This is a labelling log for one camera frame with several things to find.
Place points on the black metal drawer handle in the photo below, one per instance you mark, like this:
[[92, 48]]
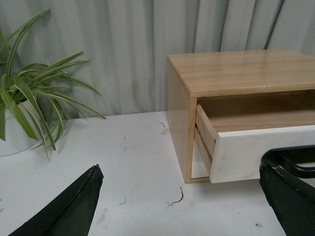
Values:
[[291, 158]]

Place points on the green spider plant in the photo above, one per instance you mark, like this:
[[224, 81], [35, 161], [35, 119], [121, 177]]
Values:
[[36, 83]]

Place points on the white plant pot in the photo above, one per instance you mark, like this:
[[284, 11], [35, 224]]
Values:
[[16, 139]]

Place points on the grey pleated curtain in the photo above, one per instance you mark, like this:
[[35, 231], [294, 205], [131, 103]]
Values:
[[125, 43]]

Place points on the light wooden drawer cabinet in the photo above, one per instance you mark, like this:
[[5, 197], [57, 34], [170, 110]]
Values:
[[233, 83]]

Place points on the lower white drawer front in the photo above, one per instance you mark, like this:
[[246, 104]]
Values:
[[198, 166]]

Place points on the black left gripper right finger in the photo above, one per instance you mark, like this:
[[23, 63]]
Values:
[[292, 200]]

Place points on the white front wooden drawer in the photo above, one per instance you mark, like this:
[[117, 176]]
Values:
[[233, 146]]

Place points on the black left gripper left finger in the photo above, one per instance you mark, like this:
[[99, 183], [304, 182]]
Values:
[[71, 212]]

